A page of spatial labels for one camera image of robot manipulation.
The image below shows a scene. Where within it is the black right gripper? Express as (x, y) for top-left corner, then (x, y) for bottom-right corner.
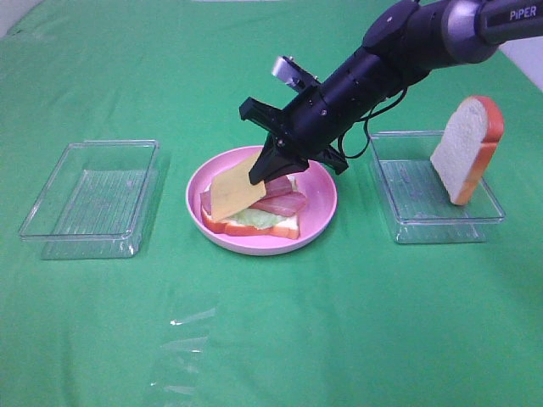
(239, 98), (348, 185)

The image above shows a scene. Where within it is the yellow toy cheese slice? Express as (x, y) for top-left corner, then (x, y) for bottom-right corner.
(210, 153), (266, 221)

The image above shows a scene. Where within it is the green toy lettuce leaf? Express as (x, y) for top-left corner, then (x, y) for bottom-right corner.
(229, 208), (287, 229)

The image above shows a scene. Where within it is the toy bread slice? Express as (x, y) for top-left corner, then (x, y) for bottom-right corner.
(200, 176), (304, 239)
(430, 95), (505, 205)

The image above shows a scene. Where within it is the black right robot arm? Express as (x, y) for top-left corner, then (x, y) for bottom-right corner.
(239, 1), (542, 184)

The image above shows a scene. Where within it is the pink round plate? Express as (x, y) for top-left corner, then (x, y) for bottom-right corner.
(185, 146), (338, 256)

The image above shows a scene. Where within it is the clear right plastic tray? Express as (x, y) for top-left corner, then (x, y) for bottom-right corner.
(370, 131), (506, 244)

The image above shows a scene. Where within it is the clear plastic tray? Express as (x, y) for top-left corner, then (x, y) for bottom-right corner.
(370, 131), (506, 244)
(19, 139), (170, 259)

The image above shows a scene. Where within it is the green tablecloth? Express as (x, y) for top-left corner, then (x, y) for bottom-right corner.
(1, 1), (542, 406)

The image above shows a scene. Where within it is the clear left plastic tray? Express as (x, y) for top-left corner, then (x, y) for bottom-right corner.
(19, 139), (170, 259)

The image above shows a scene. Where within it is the clear tape patch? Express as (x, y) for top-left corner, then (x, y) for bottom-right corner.
(148, 293), (218, 398)

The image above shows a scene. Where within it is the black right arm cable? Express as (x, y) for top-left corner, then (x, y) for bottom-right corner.
(337, 86), (411, 161)

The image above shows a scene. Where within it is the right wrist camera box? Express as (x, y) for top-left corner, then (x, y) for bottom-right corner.
(271, 56), (320, 93)

